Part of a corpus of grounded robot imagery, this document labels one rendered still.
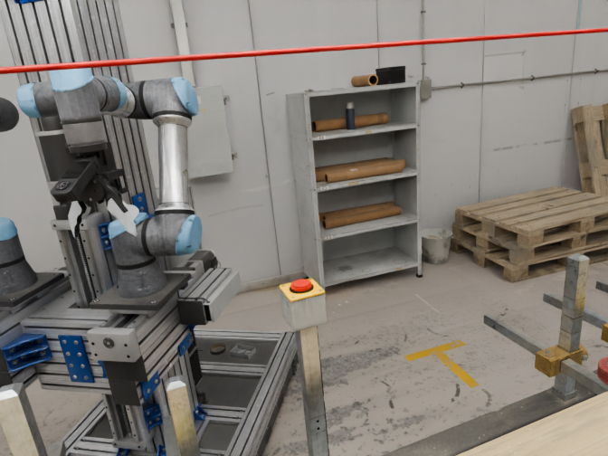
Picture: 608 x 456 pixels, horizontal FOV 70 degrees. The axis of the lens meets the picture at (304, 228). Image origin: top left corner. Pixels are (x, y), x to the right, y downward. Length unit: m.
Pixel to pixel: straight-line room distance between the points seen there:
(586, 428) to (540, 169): 3.98
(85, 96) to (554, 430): 1.13
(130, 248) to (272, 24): 2.47
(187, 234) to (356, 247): 2.75
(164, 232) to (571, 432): 1.07
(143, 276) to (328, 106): 2.51
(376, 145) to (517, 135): 1.46
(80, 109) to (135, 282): 0.60
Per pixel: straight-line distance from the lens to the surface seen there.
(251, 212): 3.54
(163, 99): 1.40
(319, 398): 0.97
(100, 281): 1.63
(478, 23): 4.31
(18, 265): 1.72
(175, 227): 1.30
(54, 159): 1.56
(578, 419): 1.11
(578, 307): 1.35
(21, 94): 1.17
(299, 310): 0.83
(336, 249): 3.83
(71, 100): 0.98
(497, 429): 1.35
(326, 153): 3.61
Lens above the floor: 1.59
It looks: 18 degrees down
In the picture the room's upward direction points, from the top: 5 degrees counter-clockwise
